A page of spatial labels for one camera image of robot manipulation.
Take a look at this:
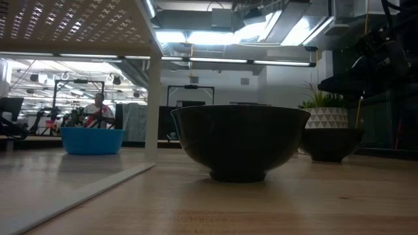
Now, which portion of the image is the person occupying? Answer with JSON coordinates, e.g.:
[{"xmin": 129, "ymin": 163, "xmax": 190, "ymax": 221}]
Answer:
[{"xmin": 83, "ymin": 93, "xmax": 116, "ymax": 130}]

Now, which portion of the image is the grey covered equipment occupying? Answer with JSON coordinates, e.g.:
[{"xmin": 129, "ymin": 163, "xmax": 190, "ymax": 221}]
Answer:
[{"xmin": 121, "ymin": 102, "xmax": 148, "ymax": 142}]

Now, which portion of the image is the black background rig frame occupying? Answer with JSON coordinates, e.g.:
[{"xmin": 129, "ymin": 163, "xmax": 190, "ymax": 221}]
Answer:
[
  {"xmin": 167, "ymin": 84, "xmax": 216, "ymax": 108},
  {"xmin": 52, "ymin": 79, "xmax": 106, "ymax": 129}
]

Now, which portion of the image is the floral patterned black bowl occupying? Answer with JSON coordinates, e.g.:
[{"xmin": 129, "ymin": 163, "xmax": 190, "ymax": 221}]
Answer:
[
  {"xmin": 170, "ymin": 104, "xmax": 311, "ymax": 183},
  {"xmin": 299, "ymin": 127, "xmax": 366, "ymax": 163}
]

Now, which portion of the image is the white perforated mat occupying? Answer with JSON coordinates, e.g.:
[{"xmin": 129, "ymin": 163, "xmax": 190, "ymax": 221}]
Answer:
[{"xmin": 0, "ymin": 0, "xmax": 164, "ymax": 235}]

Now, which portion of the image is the potted plant triangle-patterned pot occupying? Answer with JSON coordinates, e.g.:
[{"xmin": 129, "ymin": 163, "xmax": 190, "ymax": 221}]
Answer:
[{"xmin": 297, "ymin": 81, "xmax": 349, "ymax": 130}]

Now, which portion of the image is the blue plastic mini bowl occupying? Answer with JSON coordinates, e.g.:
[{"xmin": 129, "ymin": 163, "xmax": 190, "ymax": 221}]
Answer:
[{"xmin": 59, "ymin": 127, "xmax": 126, "ymax": 156}]

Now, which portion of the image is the white LED light bar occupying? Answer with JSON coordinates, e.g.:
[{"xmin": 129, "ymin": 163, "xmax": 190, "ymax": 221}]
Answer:
[{"xmin": 0, "ymin": 52, "xmax": 317, "ymax": 68}]

